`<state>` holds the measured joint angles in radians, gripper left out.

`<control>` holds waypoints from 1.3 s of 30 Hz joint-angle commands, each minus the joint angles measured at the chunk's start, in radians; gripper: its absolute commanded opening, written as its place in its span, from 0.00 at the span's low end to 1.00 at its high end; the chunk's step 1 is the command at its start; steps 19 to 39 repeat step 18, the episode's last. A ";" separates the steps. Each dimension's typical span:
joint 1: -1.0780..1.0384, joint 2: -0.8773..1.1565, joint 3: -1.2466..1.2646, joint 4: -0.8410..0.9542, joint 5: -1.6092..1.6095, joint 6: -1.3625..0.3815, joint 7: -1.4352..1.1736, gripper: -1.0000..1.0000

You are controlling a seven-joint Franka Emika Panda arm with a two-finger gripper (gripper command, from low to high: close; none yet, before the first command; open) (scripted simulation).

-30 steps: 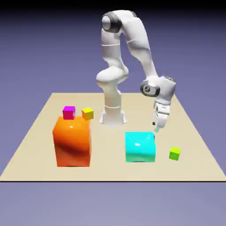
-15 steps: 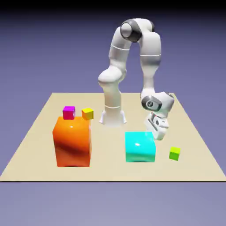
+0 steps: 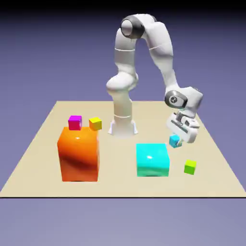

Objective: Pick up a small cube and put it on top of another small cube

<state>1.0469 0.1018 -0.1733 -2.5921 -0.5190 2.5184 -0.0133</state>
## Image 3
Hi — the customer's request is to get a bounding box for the small lime green cube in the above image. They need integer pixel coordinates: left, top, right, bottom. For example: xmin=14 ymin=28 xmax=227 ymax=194
xmin=184 ymin=159 xmax=197 ymax=176

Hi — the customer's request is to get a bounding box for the small magenta cube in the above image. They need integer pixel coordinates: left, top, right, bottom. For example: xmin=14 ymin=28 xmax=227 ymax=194
xmin=68 ymin=115 xmax=83 ymax=131

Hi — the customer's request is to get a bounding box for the large cyan box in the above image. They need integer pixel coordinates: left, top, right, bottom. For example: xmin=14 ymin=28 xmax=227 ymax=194
xmin=135 ymin=143 xmax=171 ymax=178

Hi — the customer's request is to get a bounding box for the small yellow cube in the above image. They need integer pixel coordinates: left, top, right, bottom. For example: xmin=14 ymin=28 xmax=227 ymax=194
xmin=88 ymin=117 xmax=103 ymax=132

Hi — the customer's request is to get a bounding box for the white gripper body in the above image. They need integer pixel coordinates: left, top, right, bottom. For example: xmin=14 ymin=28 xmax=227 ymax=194
xmin=166 ymin=116 xmax=198 ymax=144

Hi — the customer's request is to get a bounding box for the large orange box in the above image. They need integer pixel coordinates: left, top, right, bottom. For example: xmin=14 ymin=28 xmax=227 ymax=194
xmin=57 ymin=126 xmax=100 ymax=183

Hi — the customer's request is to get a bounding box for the small blue cube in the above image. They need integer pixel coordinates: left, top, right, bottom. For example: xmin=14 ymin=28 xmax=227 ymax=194
xmin=169 ymin=134 xmax=183 ymax=149

